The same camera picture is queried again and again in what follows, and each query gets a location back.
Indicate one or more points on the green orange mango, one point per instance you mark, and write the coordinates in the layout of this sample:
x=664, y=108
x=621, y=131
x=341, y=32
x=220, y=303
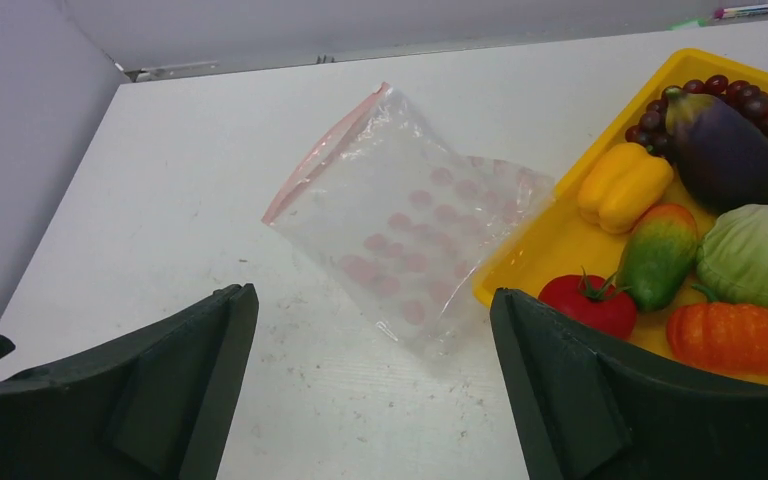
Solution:
x=658, y=256

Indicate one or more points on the marker pen on ledge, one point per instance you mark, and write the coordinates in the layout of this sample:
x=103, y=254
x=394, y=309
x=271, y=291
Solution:
x=740, y=12

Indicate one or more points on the green cabbage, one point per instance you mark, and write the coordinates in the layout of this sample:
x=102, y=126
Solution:
x=732, y=259

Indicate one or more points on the red tomato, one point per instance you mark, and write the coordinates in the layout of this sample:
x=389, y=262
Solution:
x=593, y=301

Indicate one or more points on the yellow bell pepper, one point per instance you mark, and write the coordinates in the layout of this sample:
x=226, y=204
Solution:
x=624, y=183

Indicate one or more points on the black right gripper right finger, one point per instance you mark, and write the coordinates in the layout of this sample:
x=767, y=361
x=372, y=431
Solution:
x=587, y=405

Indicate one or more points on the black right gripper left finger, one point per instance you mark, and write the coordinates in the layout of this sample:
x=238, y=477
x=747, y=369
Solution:
x=156, y=403

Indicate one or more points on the dark red grape bunch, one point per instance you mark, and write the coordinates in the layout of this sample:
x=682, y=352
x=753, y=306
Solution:
x=746, y=98

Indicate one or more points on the clear pink-dotted zip bag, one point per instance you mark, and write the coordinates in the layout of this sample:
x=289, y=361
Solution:
x=401, y=221

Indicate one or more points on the large purple eggplant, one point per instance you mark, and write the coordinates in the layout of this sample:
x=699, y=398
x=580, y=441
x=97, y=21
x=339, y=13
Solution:
x=722, y=158

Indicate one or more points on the orange pumpkin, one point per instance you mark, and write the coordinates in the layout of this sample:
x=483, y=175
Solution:
x=720, y=337

